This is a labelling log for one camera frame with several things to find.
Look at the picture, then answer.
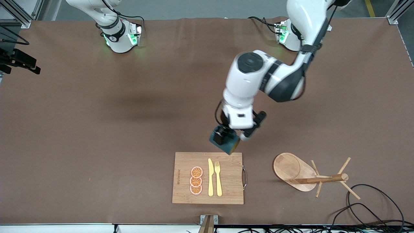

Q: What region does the dark green cup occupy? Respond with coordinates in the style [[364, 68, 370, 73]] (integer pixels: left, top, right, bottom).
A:
[[209, 126, 241, 155]]

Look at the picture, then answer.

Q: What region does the yellow plastic knife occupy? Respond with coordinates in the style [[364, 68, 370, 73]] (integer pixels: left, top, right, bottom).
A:
[[208, 158, 214, 197]]

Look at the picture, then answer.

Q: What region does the yellow plastic fork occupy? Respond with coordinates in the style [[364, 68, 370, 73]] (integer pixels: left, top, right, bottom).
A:
[[214, 161, 223, 197]]

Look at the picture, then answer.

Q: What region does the bamboo cutting board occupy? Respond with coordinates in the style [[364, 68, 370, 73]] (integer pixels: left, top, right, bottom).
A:
[[172, 152, 248, 205]]

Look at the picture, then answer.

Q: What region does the wooden mug tree rack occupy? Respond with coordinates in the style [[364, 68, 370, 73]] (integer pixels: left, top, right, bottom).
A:
[[273, 152, 361, 199]]

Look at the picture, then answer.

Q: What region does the brown mounting bar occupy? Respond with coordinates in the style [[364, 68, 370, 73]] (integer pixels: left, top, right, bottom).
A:
[[198, 216, 214, 233]]

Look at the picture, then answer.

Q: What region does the brown table cover sheet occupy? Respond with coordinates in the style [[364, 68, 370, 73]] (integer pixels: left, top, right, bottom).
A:
[[0, 17, 414, 226]]

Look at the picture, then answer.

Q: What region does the aluminium frame post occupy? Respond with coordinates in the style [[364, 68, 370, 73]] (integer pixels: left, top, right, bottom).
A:
[[0, 0, 45, 29], [386, 0, 410, 25]]

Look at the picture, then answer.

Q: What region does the black left arm base cable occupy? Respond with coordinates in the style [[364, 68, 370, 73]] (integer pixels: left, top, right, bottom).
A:
[[248, 16, 282, 35]]

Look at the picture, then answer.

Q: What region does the black arm base cable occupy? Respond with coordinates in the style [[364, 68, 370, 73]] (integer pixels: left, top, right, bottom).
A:
[[103, 0, 145, 33], [248, 16, 282, 35]]

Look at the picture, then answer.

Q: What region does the black right arm base cable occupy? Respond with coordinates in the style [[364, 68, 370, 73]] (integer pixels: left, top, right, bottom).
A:
[[103, 0, 145, 33]]

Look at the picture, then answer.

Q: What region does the black looping cable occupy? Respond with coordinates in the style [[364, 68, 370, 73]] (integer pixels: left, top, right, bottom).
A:
[[328, 203, 390, 228], [347, 184, 406, 227]]

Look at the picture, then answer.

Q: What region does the white table edge rail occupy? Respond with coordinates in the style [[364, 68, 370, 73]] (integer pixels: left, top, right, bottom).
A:
[[0, 223, 414, 233]]

